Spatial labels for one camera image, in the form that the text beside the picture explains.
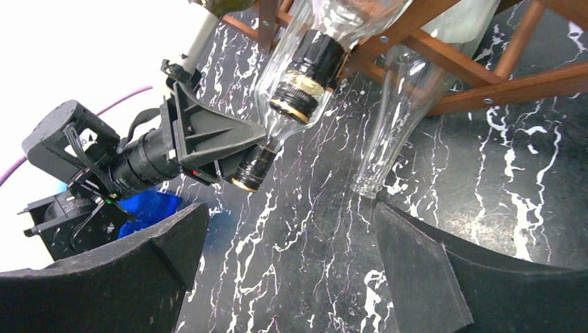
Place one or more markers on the clear wine glass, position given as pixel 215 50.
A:
pixel 413 84

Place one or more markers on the brown wooden wine rack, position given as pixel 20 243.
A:
pixel 494 85

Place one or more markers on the clear square liquor bottle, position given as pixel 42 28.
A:
pixel 255 166
pixel 337 27

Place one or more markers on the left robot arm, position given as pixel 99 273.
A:
pixel 77 147

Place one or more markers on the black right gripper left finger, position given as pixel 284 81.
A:
pixel 134 284

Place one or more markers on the blue square glass bottle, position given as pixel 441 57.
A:
pixel 148 207

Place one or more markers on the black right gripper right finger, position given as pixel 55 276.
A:
pixel 442 283

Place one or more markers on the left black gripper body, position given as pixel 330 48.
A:
pixel 206 144

